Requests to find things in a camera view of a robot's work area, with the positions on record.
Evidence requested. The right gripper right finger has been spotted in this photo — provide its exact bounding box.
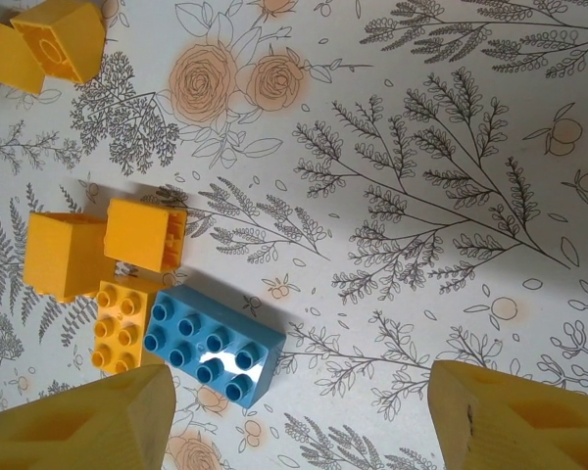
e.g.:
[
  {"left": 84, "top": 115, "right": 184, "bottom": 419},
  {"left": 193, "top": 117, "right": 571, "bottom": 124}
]
[{"left": 429, "top": 359, "right": 588, "bottom": 470}]

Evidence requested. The blue eight-stud lego brick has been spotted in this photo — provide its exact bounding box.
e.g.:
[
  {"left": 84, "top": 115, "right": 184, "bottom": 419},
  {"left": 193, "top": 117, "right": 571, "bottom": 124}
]
[{"left": 141, "top": 285, "right": 286, "bottom": 411}]

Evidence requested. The floral patterned table cover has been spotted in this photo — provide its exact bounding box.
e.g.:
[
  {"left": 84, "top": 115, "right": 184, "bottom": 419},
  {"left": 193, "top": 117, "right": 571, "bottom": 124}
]
[{"left": 0, "top": 0, "right": 588, "bottom": 470}]

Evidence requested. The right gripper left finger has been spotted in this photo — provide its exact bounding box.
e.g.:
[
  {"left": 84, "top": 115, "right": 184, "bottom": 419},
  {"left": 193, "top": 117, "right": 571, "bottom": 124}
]
[{"left": 0, "top": 364, "right": 176, "bottom": 470}]

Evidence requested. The yellow six-stud lego brick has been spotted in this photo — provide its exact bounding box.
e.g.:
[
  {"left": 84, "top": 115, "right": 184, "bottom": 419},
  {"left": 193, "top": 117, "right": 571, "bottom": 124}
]
[{"left": 90, "top": 278, "right": 158, "bottom": 376}]

